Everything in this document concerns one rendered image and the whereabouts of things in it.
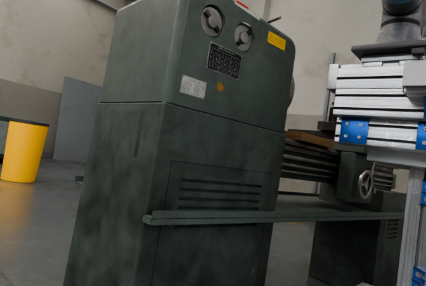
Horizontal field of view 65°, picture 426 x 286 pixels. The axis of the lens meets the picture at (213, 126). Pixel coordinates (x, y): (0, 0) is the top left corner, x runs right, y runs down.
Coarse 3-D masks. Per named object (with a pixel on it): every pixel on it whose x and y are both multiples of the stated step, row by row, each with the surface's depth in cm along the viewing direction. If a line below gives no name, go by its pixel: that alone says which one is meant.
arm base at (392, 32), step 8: (384, 24) 110; (392, 24) 107; (400, 24) 106; (408, 24) 105; (416, 24) 106; (384, 32) 109; (392, 32) 106; (400, 32) 105; (408, 32) 105; (416, 32) 105; (376, 40) 112; (384, 40) 107; (392, 40) 105; (400, 40) 104; (408, 40) 103
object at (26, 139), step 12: (12, 120) 414; (24, 120) 411; (12, 132) 412; (24, 132) 412; (36, 132) 419; (12, 144) 410; (24, 144) 412; (36, 144) 421; (12, 156) 409; (24, 156) 413; (36, 156) 424; (12, 168) 409; (24, 168) 414; (36, 168) 429; (12, 180) 409; (24, 180) 415
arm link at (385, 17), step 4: (420, 4) 104; (384, 8) 108; (416, 8) 104; (420, 8) 106; (384, 12) 111; (388, 12) 107; (408, 12) 104; (412, 12) 105; (416, 12) 106; (420, 12) 107; (384, 16) 111; (388, 16) 109; (392, 16) 108; (396, 16) 107; (400, 16) 106; (404, 16) 106; (408, 16) 106; (412, 16) 106; (416, 16) 106; (420, 16) 107; (384, 20) 111; (420, 20) 108
